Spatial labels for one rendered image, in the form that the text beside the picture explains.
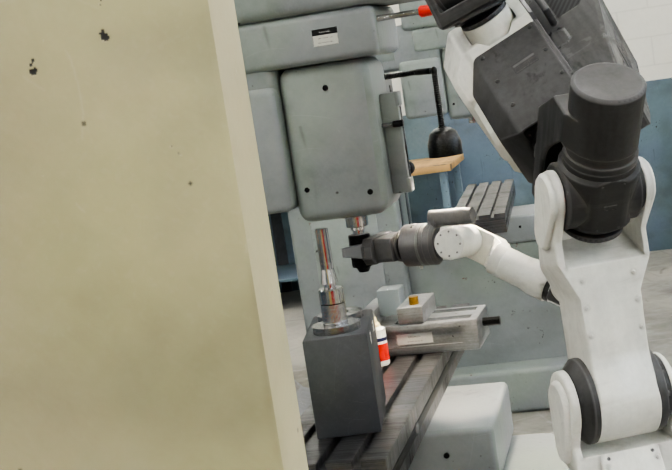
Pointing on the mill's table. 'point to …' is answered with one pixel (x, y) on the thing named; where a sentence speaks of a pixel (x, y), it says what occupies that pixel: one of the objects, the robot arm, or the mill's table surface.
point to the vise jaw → (412, 314)
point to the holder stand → (345, 375)
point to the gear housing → (317, 38)
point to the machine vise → (435, 330)
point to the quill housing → (337, 138)
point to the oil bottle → (382, 344)
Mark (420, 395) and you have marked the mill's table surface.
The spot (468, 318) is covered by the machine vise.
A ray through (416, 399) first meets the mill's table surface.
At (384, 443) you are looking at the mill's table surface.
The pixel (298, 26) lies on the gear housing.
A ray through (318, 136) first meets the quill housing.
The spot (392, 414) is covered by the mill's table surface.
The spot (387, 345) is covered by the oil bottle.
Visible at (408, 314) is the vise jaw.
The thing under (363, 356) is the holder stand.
